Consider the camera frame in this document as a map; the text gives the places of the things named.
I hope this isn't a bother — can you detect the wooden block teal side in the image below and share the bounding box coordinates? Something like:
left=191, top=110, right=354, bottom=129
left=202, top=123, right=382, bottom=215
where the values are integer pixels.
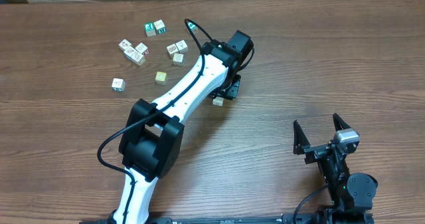
left=112, top=78, right=126, bottom=92

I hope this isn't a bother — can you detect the wooden block triangle picture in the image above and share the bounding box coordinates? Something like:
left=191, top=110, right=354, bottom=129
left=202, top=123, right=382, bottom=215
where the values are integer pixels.
left=175, top=40, right=189, bottom=54

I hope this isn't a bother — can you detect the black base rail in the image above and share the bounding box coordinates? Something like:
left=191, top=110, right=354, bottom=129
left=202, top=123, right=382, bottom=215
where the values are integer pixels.
left=79, top=213, right=375, bottom=224

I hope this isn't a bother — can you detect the wooden block red pencil picture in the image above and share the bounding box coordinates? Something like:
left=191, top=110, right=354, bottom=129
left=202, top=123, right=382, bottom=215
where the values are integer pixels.
left=212, top=97, right=224, bottom=106

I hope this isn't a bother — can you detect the wooden block squirrel picture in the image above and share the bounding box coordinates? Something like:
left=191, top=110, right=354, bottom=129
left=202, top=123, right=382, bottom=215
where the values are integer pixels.
left=119, top=39, right=132, bottom=51

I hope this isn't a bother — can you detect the wooden block red side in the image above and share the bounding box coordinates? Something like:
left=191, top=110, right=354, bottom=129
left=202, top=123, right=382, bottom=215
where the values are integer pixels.
left=135, top=43, right=149, bottom=56

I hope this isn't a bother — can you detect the yellow top wooden block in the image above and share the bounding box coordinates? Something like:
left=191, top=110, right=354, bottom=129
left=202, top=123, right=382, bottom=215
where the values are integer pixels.
left=155, top=71, right=167, bottom=85

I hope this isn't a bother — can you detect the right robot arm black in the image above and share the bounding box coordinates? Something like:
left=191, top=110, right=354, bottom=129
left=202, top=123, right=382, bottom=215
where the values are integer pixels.
left=292, top=113, right=379, bottom=224

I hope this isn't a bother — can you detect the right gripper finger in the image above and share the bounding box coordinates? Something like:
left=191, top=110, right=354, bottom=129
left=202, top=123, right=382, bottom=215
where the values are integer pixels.
left=333, top=113, right=350, bottom=131
left=293, top=120, right=311, bottom=155

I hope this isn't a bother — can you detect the green top wooden block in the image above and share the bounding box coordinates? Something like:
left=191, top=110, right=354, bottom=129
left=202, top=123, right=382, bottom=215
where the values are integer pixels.
left=144, top=23, right=156, bottom=37

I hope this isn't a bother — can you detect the wooden block brown picture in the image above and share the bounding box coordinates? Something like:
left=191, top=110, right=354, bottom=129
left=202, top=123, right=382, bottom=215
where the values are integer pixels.
left=167, top=44, right=179, bottom=58

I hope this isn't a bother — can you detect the wooden block ball picture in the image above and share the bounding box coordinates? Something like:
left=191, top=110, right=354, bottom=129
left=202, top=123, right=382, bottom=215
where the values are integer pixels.
left=124, top=47, right=136, bottom=60

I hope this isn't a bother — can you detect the wooden block green picture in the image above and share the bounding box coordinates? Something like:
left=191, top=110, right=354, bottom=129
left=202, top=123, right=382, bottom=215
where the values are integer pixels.
left=173, top=53, right=185, bottom=66

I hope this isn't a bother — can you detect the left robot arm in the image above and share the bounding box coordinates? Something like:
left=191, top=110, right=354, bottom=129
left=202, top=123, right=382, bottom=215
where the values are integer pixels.
left=107, top=31, right=254, bottom=223

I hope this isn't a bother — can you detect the wooden block green side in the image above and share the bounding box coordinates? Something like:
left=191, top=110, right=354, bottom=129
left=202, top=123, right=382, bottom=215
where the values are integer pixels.
left=153, top=20, right=167, bottom=35

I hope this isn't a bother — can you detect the yellow wooden block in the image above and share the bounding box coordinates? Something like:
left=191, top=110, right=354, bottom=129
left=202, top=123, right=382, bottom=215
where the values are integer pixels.
left=131, top=51, right=145, bottom=66
left=155, top=71, right=167, bottom=85

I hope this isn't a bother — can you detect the green number four block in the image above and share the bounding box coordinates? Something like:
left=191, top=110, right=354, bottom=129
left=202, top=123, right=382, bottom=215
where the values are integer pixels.
left=188, top=22, right=199, bottom=33

